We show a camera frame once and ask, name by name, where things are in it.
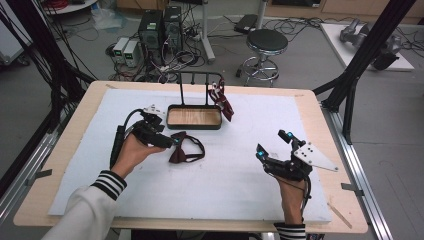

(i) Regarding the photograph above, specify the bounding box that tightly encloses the clear plastic bag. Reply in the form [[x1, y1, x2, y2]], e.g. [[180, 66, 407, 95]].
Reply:
[[90, 8, 128, 33]]

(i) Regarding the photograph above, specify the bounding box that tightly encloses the right hand-held gripper black cable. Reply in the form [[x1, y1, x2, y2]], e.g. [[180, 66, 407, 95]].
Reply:
[[299, 178, 313, 221]]

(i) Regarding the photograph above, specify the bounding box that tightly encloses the left hand-held gripper black cable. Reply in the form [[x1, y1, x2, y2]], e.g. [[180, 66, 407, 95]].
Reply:
[[109, 108, 144, 169]]

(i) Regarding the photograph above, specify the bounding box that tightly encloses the red white-striped bow tie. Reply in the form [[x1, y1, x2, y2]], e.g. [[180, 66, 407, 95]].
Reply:
[[207, 77, 235, 123]]

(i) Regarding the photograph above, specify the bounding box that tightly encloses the black metal frame with cables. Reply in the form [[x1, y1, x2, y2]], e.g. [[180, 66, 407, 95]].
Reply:
[[0, 0, 98, 134]]

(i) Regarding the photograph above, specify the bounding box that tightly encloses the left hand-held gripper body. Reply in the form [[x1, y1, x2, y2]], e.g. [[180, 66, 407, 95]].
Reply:
[[124, 104, 174, 149]]

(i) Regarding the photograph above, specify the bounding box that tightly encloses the white floor platform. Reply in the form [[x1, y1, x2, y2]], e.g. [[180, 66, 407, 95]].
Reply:
[[319, 22, 415, 72]]

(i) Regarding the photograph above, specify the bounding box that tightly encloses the aluminium rail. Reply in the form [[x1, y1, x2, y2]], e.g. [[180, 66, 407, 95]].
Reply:
[[0, 129, 61, 224], [321, 103, 394, 240]]

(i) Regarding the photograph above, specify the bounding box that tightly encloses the narrow black computer tower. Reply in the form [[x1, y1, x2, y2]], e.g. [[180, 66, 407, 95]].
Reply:
[[163, 5, 184, 54]]

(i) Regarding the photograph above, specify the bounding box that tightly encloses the hand-held gripper black cable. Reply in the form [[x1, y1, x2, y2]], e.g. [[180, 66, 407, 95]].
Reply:
[[299, 178, 313, 221], [109, 108, 144, 169]]

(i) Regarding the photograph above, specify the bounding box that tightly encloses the grey metal clip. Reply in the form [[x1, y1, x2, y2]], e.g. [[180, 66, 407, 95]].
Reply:
[[25, 169, 54, 187], [341, 182, 365, 197]]

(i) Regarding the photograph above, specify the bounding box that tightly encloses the black round stool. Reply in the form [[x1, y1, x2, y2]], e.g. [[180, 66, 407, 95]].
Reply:
[[235, 28, 289, 88]]

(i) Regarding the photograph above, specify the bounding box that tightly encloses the person's left hand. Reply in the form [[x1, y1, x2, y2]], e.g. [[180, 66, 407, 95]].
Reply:
[[110, 133, 168, 179]]

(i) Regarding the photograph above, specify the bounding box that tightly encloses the wide black computer tower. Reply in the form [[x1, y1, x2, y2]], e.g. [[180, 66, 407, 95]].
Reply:
[[138, 9, 165, 66]]

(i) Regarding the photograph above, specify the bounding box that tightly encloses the black rack with wooden tray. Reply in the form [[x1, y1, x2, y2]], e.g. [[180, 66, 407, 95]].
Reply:
[[159, 70, 225, 131]]

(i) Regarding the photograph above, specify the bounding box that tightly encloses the grey desk leg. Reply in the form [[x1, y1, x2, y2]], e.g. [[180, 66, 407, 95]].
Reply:
[[199, 0, 217, 64]]

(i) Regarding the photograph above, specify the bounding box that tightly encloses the white bench power supply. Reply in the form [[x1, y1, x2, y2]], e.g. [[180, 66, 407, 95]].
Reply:
[[123, 40, 140, 68], [112, 37, 130, 64]]

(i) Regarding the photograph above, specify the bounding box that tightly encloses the flat black box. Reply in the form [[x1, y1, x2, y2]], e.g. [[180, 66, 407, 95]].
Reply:
[[233, 13, 259, 34]]

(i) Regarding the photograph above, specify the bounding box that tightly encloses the black metal frame strut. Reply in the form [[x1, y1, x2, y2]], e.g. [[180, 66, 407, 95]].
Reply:
[[313, 0, 418, 145]]

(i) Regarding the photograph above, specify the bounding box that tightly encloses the white foam mat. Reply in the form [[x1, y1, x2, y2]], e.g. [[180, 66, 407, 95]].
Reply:
[[48, 88, 333, 224]]

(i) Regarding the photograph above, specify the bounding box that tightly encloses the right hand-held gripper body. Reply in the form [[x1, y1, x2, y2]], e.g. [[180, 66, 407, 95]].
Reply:
[[264, 141, 339, 183]]

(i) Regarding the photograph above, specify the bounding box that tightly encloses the person's right hand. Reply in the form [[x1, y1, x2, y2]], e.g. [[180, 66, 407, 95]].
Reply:
[[274, 175, 313, 226]]

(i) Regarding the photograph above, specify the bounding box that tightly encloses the thin wooden stick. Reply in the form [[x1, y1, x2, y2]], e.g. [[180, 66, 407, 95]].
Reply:
[[327, 203, 353, 230]]

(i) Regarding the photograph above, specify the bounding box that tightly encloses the plain dark maroon bow tie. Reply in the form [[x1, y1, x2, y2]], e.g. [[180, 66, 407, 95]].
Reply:
[[168, 130, 206, 164]]

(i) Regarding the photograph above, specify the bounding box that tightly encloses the round white table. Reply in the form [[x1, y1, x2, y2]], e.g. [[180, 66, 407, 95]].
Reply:
[[43, 0, 99, 16]]

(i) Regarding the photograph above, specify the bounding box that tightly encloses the tangle of floor cables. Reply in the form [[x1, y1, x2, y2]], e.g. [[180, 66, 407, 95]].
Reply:
[[106, 39, 208, 83]]

